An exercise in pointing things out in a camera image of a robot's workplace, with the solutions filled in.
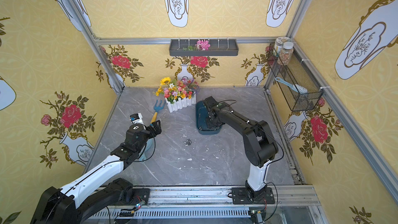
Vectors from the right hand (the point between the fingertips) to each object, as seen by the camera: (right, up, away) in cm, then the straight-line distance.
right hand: (216, 121), depth 94 cm
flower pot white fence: (-24, +17, +3) cm, 29 cm away
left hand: (-39, +1, -10) cm, 40 cm away
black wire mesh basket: (+45, +29, -5) cm, 53 cm away
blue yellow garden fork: (-41, +7, +15) cm, 44 cm away
